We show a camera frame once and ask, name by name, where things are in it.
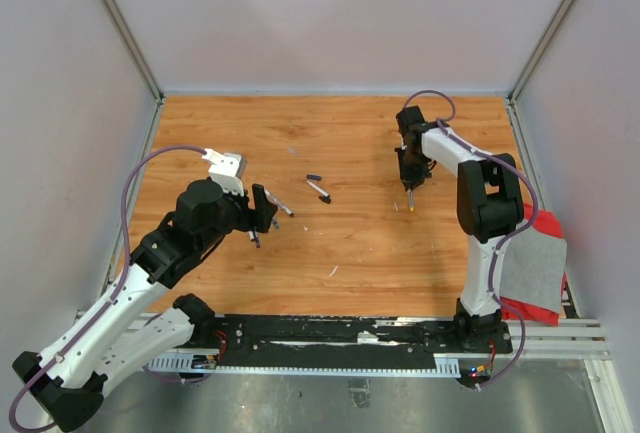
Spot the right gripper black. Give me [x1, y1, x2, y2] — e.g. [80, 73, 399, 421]
[396, 146, 432, 192]

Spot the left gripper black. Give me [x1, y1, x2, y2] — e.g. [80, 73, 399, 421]
[197, 181, 277, 252]

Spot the white marker yellow end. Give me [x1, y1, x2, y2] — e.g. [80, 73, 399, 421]
[407, 189, 415, 212]

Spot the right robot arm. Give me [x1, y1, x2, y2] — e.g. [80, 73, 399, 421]
[395, 106, 524, 353]

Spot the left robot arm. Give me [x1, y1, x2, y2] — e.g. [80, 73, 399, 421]
[12, 179, 278, 432]

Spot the white pen with lettering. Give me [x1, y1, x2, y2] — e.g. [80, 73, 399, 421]
[265, 189, 295, 217]

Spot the white pen black end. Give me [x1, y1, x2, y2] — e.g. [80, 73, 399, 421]
[306, 179, 330, 198]

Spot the red and grey cloth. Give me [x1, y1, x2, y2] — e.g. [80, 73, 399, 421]
[500, 209, 567, 327]

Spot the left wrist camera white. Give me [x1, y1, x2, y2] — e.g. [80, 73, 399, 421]
[202, 148, 247, 197]

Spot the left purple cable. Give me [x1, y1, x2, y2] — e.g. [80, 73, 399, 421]
[9, 145, 209, 432]

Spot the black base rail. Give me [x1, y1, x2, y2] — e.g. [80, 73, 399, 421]
[191, 314, 513, 370]

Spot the aluminium frame rail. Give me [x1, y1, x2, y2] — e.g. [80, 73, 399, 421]
[44, 310, 626, 433]

